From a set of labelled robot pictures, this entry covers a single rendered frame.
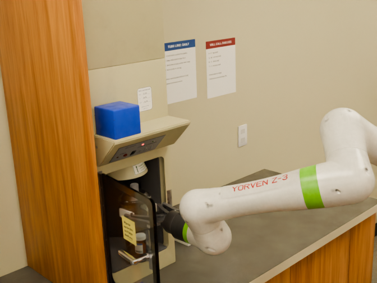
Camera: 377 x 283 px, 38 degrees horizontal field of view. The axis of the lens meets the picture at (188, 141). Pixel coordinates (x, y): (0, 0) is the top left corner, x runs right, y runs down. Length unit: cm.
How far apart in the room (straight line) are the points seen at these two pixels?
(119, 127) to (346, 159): 66
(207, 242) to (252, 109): 144
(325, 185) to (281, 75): 172
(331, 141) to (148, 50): 68
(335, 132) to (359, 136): 6
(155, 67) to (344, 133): 68
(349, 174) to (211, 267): 81
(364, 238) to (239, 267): 83
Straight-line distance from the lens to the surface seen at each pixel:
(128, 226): 165
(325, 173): 145
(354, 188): 144
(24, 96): 186
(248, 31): 285
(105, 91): 172
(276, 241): 225
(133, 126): 167
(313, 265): 237
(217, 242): 161
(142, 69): 180
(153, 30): 183
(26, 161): 197
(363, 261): 276
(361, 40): 380
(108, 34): 172
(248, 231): 233
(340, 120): 153
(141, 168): 190
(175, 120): 183
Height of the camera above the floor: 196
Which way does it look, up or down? 16 degrees down
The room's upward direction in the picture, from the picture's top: 2 degrees counter-clockwise
